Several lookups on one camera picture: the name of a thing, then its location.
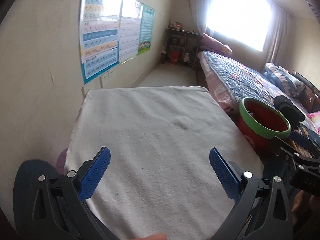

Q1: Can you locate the person's right hand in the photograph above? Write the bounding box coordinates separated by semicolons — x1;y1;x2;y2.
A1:
292;190;319;226

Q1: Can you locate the person's left hand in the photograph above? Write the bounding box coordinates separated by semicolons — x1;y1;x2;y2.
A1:
133;233;168;240

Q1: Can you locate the purple round stool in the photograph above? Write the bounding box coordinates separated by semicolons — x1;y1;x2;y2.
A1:
56;148;68;174

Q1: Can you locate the black clothing on bed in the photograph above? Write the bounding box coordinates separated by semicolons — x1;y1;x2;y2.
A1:
273;95;305;130

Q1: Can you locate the red bin with green rim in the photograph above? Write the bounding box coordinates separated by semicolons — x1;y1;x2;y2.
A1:
236;97;292;155

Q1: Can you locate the dark wooden headboard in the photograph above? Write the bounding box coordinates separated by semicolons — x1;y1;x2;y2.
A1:
293;72;320;113

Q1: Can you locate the blue white folded duvet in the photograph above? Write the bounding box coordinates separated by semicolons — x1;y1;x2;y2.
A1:
263;63;305;98

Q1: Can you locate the blue plaid bed quilt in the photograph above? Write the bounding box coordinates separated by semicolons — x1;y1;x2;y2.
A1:
203;50;320;140

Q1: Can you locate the red item on shelf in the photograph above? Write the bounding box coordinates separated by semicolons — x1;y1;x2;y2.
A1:
169;50;180;64

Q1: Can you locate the dark corner shelf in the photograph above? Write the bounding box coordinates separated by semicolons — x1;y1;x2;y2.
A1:
161;28;202;68

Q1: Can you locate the bright window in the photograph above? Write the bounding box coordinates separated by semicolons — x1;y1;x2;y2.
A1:
206;0;273;52

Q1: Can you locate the white wall socket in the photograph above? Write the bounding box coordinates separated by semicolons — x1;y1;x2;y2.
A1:
100;69;115;88

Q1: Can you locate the green chart wall poster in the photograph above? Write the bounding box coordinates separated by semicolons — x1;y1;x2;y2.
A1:
138;4;155;55

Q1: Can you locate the pinyin wall poster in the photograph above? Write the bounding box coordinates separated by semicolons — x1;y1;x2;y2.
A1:
79;0;123;84

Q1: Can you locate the white chart wall poster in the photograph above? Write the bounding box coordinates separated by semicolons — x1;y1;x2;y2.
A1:
119;0;143;63

